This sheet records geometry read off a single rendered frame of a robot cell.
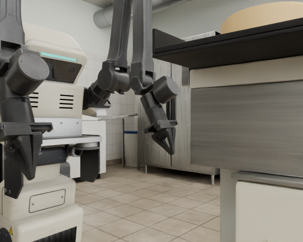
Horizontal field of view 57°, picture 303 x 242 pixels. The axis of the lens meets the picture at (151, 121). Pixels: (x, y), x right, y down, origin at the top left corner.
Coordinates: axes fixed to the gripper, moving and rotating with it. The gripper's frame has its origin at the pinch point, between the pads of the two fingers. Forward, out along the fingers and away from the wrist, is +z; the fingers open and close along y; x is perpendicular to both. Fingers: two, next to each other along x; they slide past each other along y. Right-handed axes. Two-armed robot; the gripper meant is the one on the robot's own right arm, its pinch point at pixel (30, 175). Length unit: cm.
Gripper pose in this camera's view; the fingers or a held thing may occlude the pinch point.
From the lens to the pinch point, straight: 56.4
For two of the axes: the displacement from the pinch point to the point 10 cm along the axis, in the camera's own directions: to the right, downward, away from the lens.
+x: -7.0, 4.4, 5.7
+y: 6.3, 0.1, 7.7
